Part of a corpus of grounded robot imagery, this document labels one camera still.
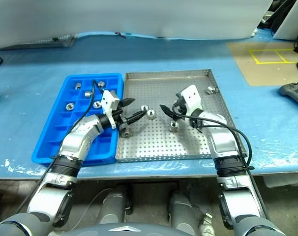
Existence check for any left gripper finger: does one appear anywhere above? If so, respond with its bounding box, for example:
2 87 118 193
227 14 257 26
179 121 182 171
125 111 148 123
121 97 136 108

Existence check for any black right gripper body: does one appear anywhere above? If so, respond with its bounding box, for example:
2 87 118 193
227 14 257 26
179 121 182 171
173 94 189 120

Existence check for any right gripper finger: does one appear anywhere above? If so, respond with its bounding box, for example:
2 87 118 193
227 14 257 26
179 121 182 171
159 104 176 119

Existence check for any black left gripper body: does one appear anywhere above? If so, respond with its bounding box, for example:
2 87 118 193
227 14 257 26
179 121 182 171
114 104 130 127

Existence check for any blue compartment tray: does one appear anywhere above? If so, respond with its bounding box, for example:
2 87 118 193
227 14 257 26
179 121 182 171
31 72 125 166

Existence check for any dark grey metal part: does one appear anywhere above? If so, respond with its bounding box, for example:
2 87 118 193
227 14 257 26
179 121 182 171
119 123 133 138

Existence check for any perforated metal tray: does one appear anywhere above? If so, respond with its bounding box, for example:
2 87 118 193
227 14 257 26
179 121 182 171
115 69 248 163

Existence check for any white partition board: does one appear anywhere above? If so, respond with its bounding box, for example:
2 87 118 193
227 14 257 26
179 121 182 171
0 0 274 51

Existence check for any beige floor-marking mat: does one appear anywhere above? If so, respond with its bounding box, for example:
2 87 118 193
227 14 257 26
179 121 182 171
226 42 298 87

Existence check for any grey rounded cylinder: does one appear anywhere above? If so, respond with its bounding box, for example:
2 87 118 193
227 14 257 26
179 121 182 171
99 185 134 224
167 190 201 236

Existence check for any grey metal board base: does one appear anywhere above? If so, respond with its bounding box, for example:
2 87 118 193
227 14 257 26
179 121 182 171
10 34 77 49

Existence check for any grey robot chest cover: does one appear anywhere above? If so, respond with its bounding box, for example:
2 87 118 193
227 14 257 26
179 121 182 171
48 222 179 236

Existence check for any grey handheld remote controller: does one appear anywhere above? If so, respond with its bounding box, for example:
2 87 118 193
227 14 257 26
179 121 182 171
278 82 298 110

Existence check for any white upright panel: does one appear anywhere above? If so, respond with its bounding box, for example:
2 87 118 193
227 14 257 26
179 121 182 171
271 0 298 40

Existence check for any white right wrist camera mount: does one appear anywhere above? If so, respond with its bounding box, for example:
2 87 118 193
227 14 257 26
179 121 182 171
176 85 203 116

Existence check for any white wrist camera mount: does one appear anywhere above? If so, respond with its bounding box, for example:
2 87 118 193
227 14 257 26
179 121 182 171
176 85 203 116
101 90 120 130

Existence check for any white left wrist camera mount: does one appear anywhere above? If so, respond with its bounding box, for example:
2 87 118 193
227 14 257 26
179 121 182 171
101 90 120 130

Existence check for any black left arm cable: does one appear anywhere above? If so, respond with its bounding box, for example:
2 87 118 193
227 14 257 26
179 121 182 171
16 79 111 214

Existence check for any thin grey cable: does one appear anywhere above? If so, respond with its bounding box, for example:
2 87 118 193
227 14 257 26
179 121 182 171
76 188 115 224

